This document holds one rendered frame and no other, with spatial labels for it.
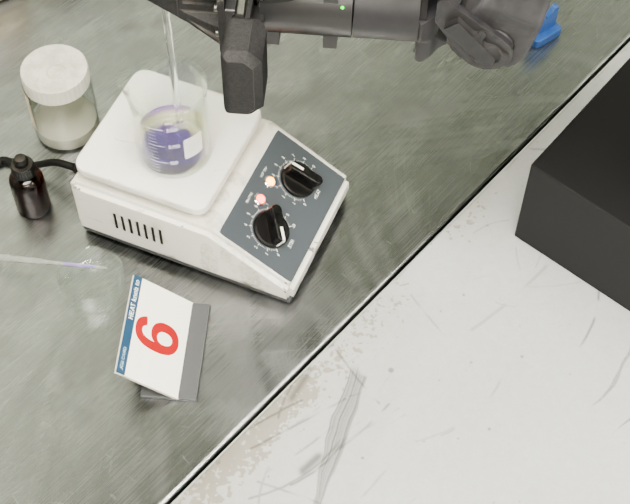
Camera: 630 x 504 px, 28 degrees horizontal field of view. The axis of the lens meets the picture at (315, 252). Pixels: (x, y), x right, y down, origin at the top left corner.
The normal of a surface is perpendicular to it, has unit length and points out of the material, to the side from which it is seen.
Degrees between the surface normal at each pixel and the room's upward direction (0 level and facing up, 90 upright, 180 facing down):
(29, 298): 0
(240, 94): 90
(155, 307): 40
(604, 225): 90
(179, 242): 90
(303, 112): 0
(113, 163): 0
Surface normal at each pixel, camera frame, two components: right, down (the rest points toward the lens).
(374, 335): 0.00, -0.57
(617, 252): -0.65, 0.62
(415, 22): -0.07, 0.68
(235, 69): -0.09, 0.82
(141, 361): 0.65, -0.39
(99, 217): -0.39, 0.76
